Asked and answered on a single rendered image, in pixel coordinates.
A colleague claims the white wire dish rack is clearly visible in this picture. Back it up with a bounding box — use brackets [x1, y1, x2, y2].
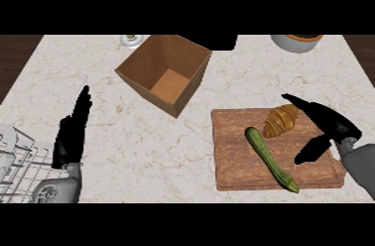
[0, 123, 70, 204]

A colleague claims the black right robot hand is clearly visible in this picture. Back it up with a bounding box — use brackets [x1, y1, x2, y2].
[280, 92, 364, 166]

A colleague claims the small white cup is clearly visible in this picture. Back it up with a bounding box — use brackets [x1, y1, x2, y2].
[118, 34, 144, 50]

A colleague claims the golden brown croissant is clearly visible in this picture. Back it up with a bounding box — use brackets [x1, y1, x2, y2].
[262, 103, 301, 139]

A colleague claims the black appliance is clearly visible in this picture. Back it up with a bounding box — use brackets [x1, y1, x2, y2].
[191, 34, 239, 53]

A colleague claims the green cucumber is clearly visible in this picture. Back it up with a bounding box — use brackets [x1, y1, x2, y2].
[243, 126, 299, 194]

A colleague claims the brown wooden cutting board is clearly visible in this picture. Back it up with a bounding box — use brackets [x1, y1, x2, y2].
[209, 107, 348, 191]

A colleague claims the brown cardboard box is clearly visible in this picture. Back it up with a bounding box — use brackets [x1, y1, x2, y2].
[113, 34, 214, 119]

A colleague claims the white pot with brown rim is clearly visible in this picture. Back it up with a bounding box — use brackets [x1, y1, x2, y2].
[270, 34, 324, 55]

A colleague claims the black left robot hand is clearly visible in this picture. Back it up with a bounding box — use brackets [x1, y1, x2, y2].
[50, 84, 94, 171]

